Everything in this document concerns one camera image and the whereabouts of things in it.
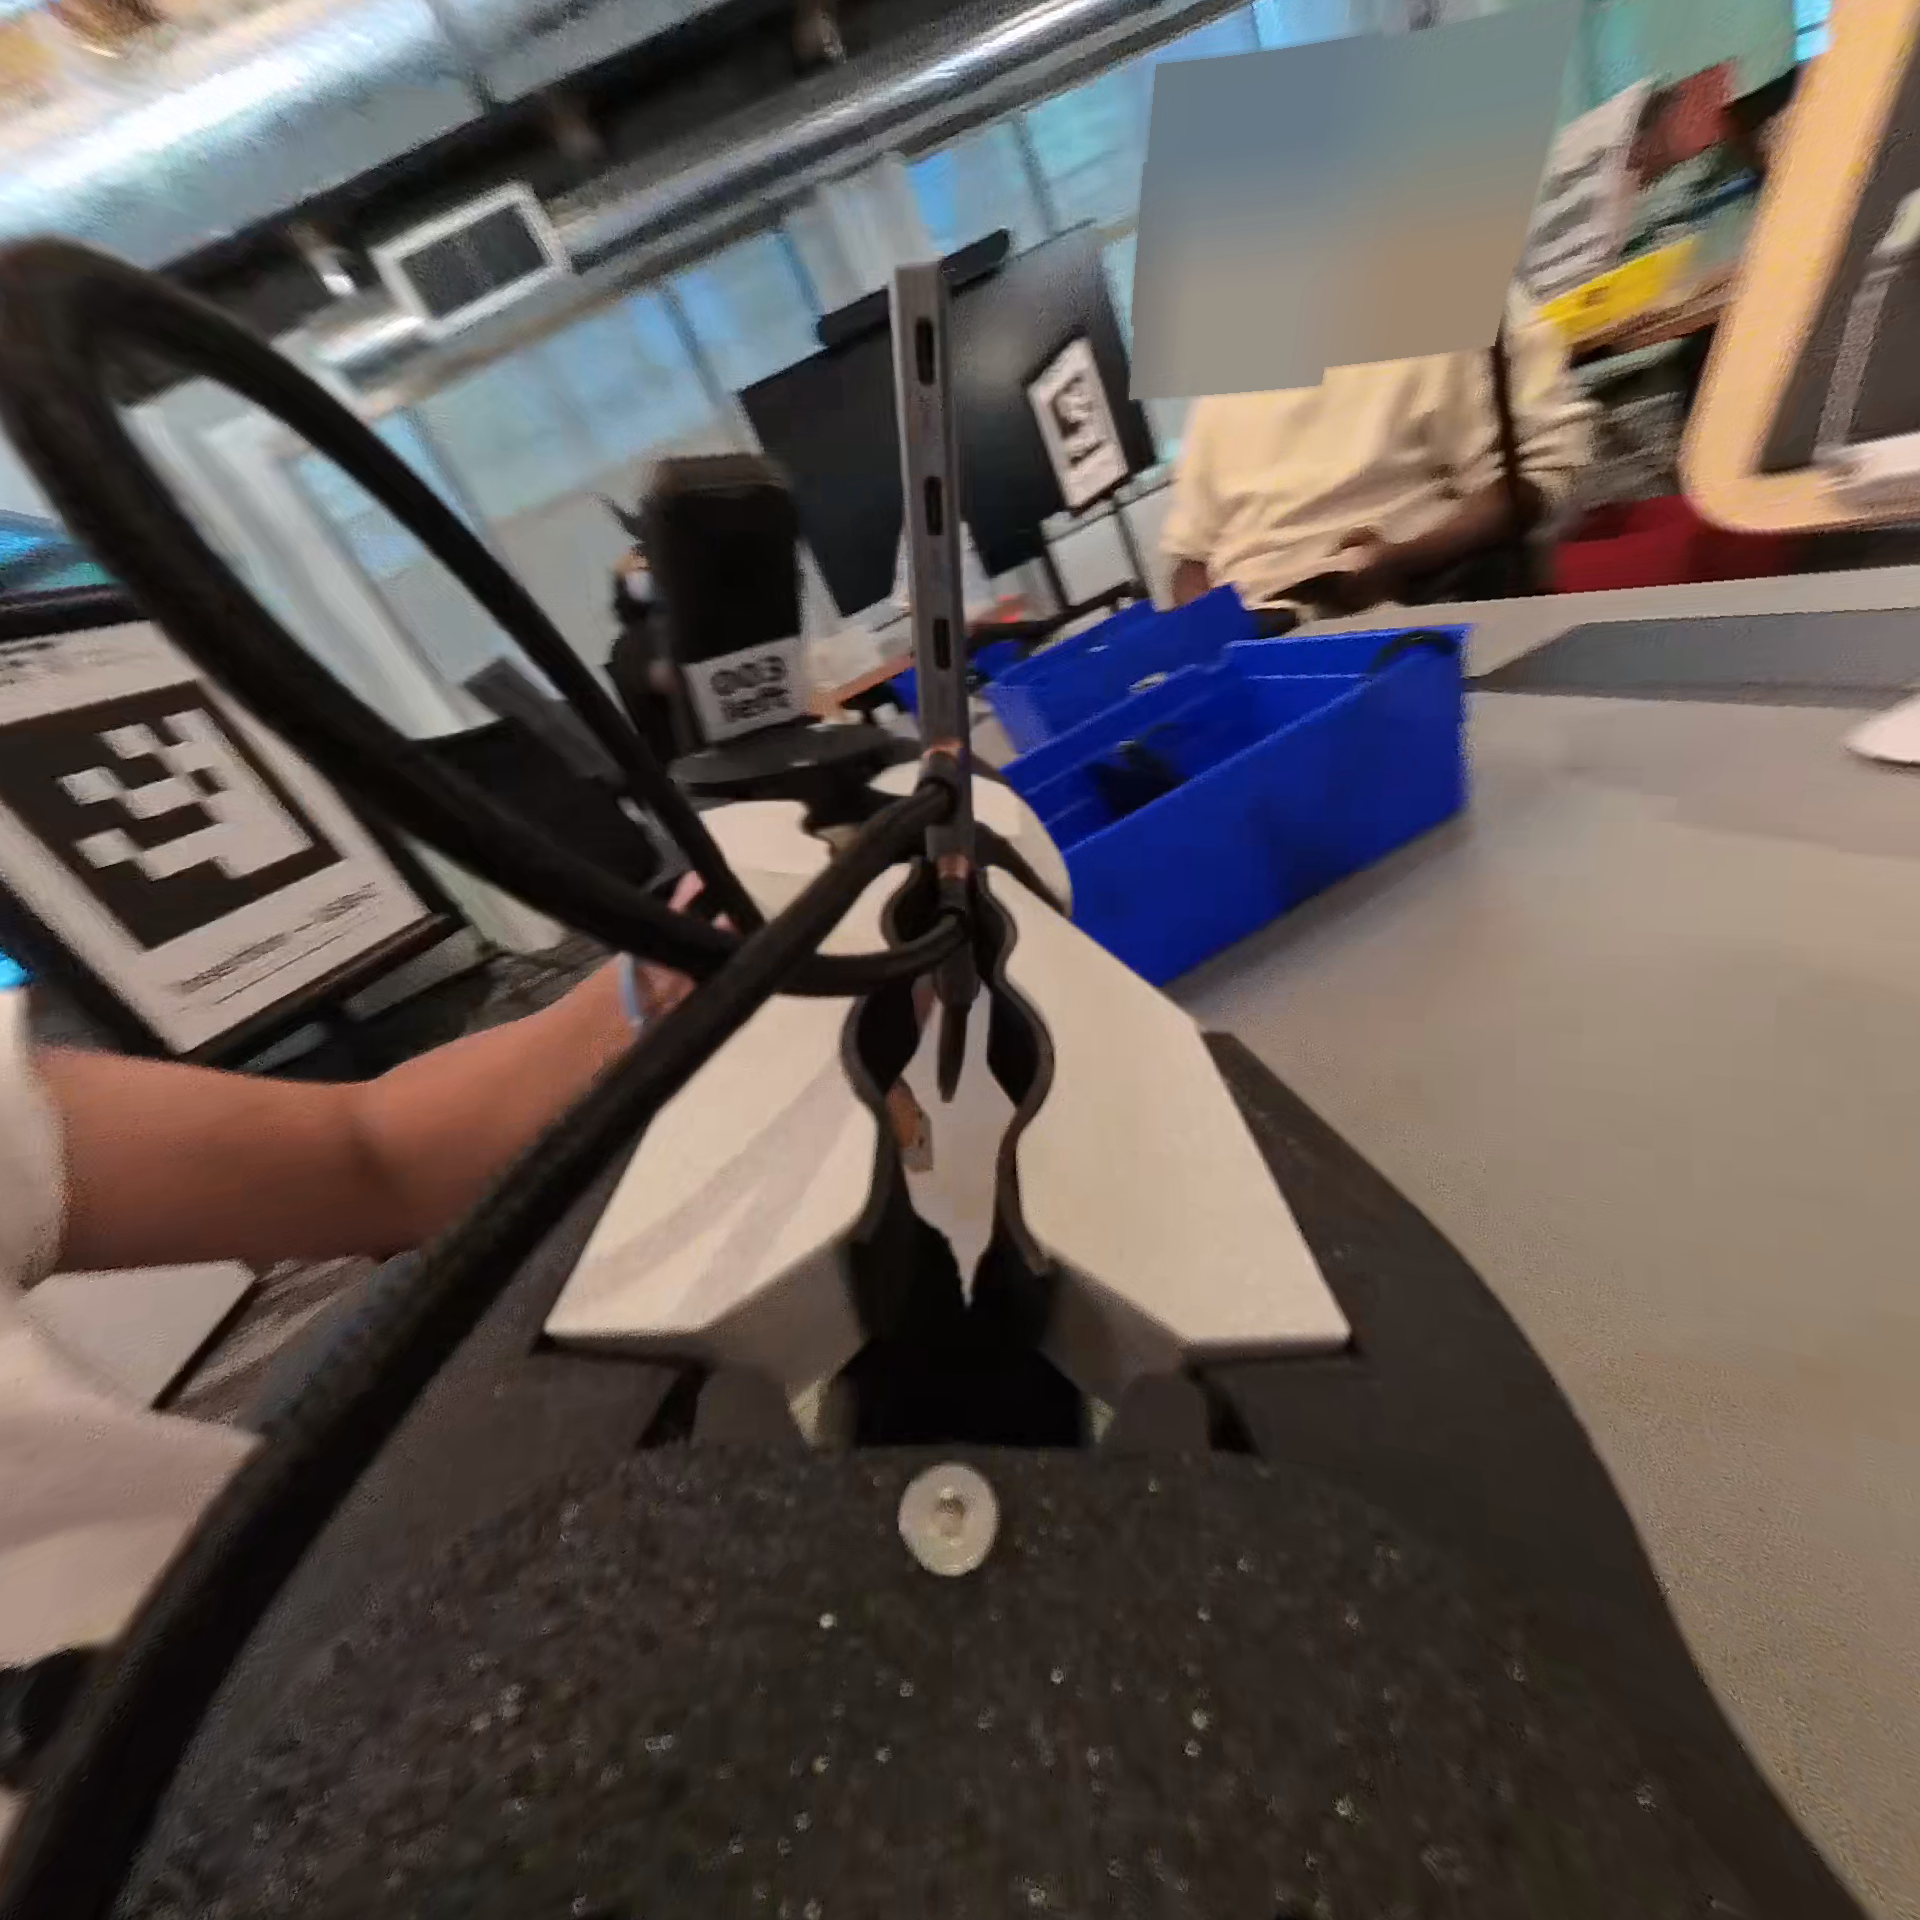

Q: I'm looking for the person's white clothing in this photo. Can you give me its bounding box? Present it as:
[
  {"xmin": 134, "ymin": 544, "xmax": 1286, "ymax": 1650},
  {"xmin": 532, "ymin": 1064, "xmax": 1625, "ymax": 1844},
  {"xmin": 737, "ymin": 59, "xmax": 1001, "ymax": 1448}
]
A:
[{"xmin": 0, "ymin": 984, "xmax": 260, "ymax": 1670}]

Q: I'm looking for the black monitor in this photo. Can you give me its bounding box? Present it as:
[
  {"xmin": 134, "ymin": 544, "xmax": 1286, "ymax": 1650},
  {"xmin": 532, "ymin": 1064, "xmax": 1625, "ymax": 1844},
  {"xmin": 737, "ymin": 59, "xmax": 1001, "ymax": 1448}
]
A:
[{"xmin": 739, "ymin": 225, "xmax": 1162, "ymax": 619}]

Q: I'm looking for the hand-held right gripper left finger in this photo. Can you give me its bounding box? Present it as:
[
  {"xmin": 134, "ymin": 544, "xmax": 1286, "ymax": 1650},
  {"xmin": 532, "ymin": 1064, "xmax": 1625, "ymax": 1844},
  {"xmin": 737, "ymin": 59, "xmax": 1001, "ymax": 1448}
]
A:
[{"xmin": 545, "ymin": 870, "xmax": 966, "ymax": 1449}]

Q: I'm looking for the wood-framed black board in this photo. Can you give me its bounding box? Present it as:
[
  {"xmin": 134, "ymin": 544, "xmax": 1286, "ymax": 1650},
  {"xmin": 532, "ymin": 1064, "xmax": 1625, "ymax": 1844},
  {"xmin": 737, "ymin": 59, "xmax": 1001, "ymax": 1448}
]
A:
[{"xmin": 1680, "ymin": 0, "xmax": 1920, "ymax": 536}]

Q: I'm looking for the person's left hand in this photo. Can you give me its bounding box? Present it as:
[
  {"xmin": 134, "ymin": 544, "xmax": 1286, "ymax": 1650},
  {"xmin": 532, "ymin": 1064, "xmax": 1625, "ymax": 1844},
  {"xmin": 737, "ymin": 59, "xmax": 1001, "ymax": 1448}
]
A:
[{"xmin": 638, "ymin": 874, "xmax": 746, "ymax": 1033}]

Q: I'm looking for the black-white marker tag board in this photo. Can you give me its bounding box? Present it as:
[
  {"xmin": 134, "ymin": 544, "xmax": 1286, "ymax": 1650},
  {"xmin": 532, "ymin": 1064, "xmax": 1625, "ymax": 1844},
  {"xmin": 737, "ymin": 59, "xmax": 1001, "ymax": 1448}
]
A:
[
  {"xmin": 0, "ymin": 619, "xmax": 465, "ymax": 1060},
  {"xmin": 1024, "ymin": 334, "xmax": 1136, "ymax": 515}
]

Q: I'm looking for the person's left forearm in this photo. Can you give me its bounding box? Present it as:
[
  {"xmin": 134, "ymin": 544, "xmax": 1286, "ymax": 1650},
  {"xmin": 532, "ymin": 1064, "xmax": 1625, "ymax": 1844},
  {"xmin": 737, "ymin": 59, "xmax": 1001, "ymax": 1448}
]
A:
[{"xmin": 28, "ymin": 950, "xmax": 650, "ymax": 1278}]

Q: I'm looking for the white ceiling air unit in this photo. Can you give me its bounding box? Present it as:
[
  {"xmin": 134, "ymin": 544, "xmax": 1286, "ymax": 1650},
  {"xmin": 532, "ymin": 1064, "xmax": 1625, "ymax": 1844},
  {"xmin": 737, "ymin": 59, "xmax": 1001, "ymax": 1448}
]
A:
[{"xmin": 370, "ymin": 182, "xmax": 577, "ymax": 340}]

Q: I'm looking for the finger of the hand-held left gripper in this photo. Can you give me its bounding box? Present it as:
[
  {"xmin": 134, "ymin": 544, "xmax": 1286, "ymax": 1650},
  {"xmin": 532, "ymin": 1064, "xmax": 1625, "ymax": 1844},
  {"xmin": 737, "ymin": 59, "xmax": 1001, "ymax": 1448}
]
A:
[
  {"xmin": 697, "ymin": 801, "xmax": 849, "ymax": 940},
  {"xmin": 871, "ymin": 760, "xmax": 1078, "ymax": 917}
]

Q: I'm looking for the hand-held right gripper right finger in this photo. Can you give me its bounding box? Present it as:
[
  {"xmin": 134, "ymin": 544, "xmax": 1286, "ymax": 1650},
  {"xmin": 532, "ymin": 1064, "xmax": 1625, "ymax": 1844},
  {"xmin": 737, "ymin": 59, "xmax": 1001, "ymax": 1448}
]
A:
[{"xmin": 967, "ymin": 878, "xmax": 1354, "ymax": 1449}]

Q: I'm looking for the dark grey desk mat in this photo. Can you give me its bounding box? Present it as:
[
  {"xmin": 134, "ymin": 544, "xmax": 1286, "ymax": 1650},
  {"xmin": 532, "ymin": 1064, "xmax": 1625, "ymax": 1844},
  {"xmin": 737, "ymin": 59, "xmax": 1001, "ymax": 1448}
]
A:
[{"xmin": 1474, "ymin": 604, "xmax": 1920, "ymax": 710}]

